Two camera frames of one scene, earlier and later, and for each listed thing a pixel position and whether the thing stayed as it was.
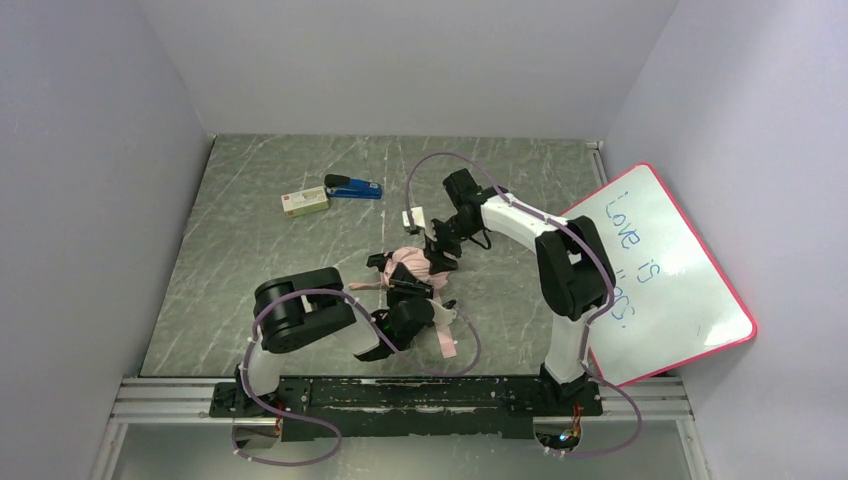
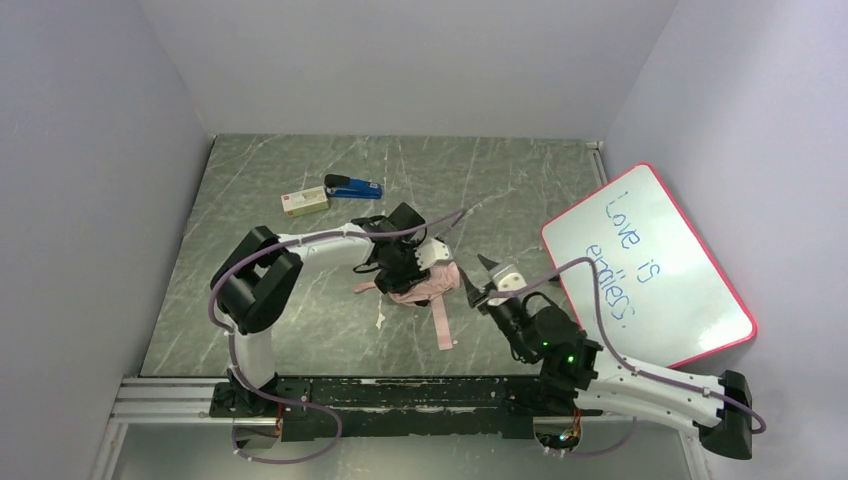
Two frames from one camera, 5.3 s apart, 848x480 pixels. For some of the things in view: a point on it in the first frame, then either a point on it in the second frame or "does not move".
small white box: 305,201 does not move
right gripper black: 438,244 to 494,299
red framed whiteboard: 672,307 does not move
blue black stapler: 342,186 does not move
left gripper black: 405,287 to 396,276
